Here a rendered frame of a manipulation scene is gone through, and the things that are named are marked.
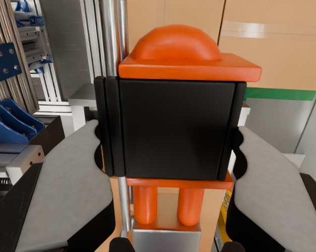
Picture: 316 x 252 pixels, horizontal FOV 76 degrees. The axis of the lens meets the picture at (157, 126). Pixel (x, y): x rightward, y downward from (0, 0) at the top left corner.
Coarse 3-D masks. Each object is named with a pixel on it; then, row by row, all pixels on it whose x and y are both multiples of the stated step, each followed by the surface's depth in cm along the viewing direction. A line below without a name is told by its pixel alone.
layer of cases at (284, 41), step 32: (128, 0) 67; (160, 0) 67; (192, 0) 67; (224, 0) 68; (256, 0) 66; (288, 0) 66; (224, 32) 71; (256, 32) 71; (288, 32) 71; (256, 64) 76; (288, 64) 76
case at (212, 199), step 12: (168, 192) 52; (204, 192) 52; (216, 192) 52; (132, 204) 55; (204, 204) 54; (216, 204) 54; (120, 216) 57; (204, 216) 56; (216, 216) 56; (120, 228) 60; (204, 228) 59; (108, 240) 63; (132, 240) 62; (204, 240) 62
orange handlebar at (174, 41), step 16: (160, 32) 11; (176, 32) 11; (192, 32) 11; (144, 48) 11; (160, 48) 11; (176, 48) 11; (192, 48) 11; (208, 48) 11; (144, 192) 16; (192, 192) 16; (144, 208) 17; (192, 208) 17; (192, 224) 18
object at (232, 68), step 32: (128, 64) 10; (160, 64) 10; (192, 64) 10; (224, 64) 10; (128, 96) 11; (160, 96) 11; (192, 96) 11; (224, 96) 11; (128, 128) 12; (160, 128) 12; (192, 128) 12; (224, 128) 12; (128, 160) 13; (160, 160) 13; (192, 160) 13; (224, 160) 13
